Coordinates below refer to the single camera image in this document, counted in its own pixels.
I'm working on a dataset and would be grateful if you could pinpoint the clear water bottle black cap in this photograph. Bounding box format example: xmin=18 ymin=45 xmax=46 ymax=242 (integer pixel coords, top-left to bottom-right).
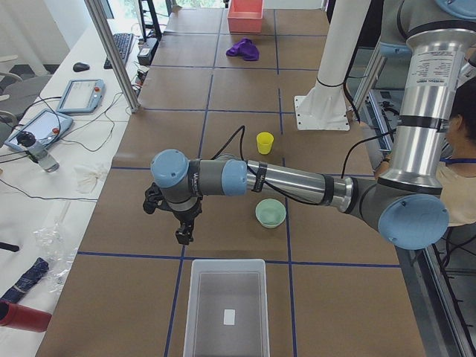
xmin=16 ymin=131 xmax=60 ymax=173

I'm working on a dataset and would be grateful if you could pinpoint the folded dark blue umbrella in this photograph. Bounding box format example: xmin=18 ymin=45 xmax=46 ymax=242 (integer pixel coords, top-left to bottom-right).
xmin=1 ymin=257 xmax=49 ymax=303

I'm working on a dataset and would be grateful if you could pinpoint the far blue teach pendant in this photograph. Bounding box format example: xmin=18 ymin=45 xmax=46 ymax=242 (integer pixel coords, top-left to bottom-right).
xmin=57 ymin=79 xmax=105 ymax=115

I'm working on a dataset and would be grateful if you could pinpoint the black computer mouse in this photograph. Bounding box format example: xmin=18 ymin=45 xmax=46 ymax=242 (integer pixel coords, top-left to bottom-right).
xmin=72 ymin=62 xmax=90 ymax=73

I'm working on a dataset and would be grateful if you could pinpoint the mint green bowl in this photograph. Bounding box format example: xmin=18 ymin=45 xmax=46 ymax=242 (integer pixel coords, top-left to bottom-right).
xmin=255 ymin=199 xmax=286 ymax=228

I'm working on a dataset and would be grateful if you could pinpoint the clear plastic storage box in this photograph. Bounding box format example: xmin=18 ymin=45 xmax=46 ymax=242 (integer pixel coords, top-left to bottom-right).
xmin=183 ymin=259 xmax=271 ymax=356

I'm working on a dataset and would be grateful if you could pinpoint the blue teach pendant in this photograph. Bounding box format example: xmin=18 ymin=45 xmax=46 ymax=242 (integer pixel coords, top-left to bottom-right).
xmin=57 ymin=79 xmax=105 ymax=115
xmin=4 ymin=109 xmax=73 ymax=151

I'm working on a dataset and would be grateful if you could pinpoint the aluminium frame post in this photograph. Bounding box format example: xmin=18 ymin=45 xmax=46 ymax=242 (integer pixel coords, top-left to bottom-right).
xmin=84 ymin=0 xmax=140 ymax=113

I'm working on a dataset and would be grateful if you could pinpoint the purple cloth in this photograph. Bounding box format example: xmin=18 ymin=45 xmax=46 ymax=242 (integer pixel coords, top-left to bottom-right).
xmin=226 ymin=37 xmax=260 ymax=62

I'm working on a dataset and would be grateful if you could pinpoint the black power box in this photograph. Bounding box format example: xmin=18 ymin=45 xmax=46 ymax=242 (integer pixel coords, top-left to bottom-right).
xmin=137 ymin=38 xmax=158 ymax=66

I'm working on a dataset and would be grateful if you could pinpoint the yellow plastic cup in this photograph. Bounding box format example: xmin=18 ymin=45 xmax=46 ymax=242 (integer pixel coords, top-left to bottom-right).
xmin=256 ymin=132 xmax=274 ymax=155

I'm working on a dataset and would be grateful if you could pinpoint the crumpled clear plastic wrap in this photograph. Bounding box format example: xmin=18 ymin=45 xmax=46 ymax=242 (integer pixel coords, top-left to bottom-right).
xmin=33 ymin=222 xmax=78 ymax=295

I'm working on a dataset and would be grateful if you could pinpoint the red bottle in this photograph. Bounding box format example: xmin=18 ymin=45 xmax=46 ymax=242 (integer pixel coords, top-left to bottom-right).
xmin=1 ymin=300 xmax=52 ymax=332

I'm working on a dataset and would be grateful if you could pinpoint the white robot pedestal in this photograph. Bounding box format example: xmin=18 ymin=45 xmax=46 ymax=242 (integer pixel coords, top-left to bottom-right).
xmin=294 ymin=0 xmax=382 ymax=132

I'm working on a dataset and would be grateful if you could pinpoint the seated person beige shirt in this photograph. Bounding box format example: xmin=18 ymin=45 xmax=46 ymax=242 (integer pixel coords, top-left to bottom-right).
xmin=373 ymin=80 xmax=476 ymax=228

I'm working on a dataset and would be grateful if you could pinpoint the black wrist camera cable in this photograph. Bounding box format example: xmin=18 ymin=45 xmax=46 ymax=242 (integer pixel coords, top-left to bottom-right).
xmin=211 ymin=125 xmax=395 ymax=204

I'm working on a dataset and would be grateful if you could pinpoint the black keyboard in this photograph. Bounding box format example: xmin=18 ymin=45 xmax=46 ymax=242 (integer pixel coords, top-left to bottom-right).
xmin=112 ymin=33 xmax=135 ymax=65

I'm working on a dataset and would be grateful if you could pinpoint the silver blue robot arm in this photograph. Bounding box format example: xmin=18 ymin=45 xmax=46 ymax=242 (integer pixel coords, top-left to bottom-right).
xmin=143 ymin=1 xmax=475 ymax=250

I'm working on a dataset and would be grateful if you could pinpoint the crumpled white tissue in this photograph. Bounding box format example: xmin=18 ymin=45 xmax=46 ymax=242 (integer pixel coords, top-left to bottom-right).
xmin=74 ymin=164 xmax=108 ymax=193

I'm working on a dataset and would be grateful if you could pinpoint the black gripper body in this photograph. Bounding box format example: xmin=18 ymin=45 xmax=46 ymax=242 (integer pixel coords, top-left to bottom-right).
xmin=173 ymin=200 xmax=202 ymax=233

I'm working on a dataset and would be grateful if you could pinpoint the pink plastic bin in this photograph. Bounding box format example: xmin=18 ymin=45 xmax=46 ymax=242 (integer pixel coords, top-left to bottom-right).
xmin=227 ymin=0 xmax=263 ymax=33

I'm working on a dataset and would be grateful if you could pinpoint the near blue teach pendant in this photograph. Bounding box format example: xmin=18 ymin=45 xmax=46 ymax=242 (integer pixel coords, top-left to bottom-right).
xmin=4 ymin=109 xmax=73 ymax=151

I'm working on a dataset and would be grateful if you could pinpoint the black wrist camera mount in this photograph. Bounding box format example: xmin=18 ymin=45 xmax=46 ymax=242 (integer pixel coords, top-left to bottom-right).
xmin=143 ymin=182 xmax=167 ymax=214

